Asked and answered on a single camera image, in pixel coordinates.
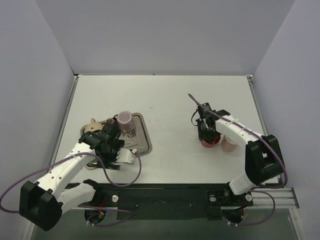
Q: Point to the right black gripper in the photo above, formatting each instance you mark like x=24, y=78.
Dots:
x=207, y=132

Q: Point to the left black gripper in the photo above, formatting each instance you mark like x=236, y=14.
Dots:
x=110, y=128

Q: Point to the red mug black handle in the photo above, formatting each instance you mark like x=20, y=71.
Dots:
x=210, y=144

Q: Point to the pink faceted mug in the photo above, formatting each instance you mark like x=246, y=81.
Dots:
x=228, y=145

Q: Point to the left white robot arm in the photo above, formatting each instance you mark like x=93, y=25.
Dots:
x=44, y=201

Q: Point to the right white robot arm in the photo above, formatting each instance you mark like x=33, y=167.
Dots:
x=263, y=158

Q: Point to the cream beige mug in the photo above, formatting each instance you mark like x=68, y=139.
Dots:
x=93, y=126

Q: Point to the small brown mug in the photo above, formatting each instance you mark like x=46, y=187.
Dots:
x=110, y=121

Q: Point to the mauve cylindrical mug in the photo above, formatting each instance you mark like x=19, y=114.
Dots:
x=126, y=122

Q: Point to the stainless steel tray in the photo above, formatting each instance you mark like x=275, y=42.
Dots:
x=137, y=140

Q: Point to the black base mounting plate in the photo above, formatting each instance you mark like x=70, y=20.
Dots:
x=165, y=202

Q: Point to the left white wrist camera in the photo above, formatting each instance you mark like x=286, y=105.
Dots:
x=125, y=156

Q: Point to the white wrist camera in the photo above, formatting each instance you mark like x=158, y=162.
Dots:
x=207, y=106
x=125, y=156

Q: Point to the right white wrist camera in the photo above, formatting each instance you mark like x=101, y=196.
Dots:
x=207, y=106

